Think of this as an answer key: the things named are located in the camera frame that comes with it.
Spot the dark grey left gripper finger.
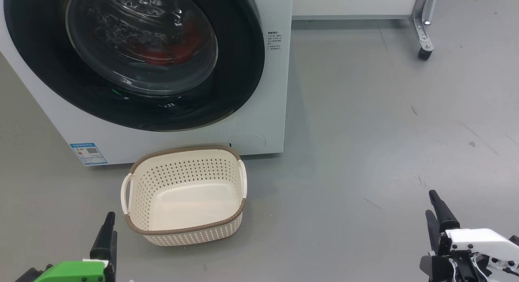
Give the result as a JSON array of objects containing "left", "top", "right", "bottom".
[
  {"left": 90, "top": 211, "right": 116, "bottom": 261},
  {"left": 109, "top": 231, "right": 118, "bottom": 271}
]

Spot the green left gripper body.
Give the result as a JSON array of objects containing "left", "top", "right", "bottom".
[{"left": 34, "top": 259, "right": 116, "bottom": 282}]

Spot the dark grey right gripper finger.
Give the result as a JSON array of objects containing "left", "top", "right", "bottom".
[
  {"left": 425, "top": 210, "right": 441, "bottom": 253},
  {"left": 429, "top": 190, "right": 461, "bottom": 232}
]

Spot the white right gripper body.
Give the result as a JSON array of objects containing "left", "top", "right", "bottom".
[{"left": 420, "top": 228, "right": 519, "bottom": 282}]

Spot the red garment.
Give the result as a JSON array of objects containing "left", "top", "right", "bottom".
[{"left": 132, "top": 28, "right": 203, "bottom": 65}]

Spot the grey washing machine door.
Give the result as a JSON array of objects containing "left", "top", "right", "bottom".
[{"left": 3, "top": 0, "right": 266, "bottom": 132}]

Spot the cream perforated laundry basket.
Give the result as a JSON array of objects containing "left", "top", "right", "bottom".
[{"left": 120, "top": 145, "right": 248, "bottom": 247}]

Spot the white front-load washing machine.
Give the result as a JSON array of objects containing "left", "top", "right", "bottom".
[{"left": 0, "top": 0, "right": 293, "bottom": 167}]

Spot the blue energy label sticker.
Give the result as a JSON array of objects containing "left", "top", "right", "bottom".
[{"left": 69, "top": 142, "right": 108, "bottom": 166}]

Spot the grey metal caster leg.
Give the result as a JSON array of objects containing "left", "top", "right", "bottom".
[{"left": 409, "top": 0, "right": 439, "bottom": 61}]

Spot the white partition panel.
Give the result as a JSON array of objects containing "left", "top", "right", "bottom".
[{"left": 292, "top": 0, "right": 422, "bottom": 19}]

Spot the black printed text label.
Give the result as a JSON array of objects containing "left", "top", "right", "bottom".
[{"left": 267, "top": 30, "right": 283, "bottom": 51}]

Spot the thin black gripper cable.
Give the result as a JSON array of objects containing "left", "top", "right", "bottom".
[{"left": 491, "top": 260, "right": 519, "bottom": 278}]

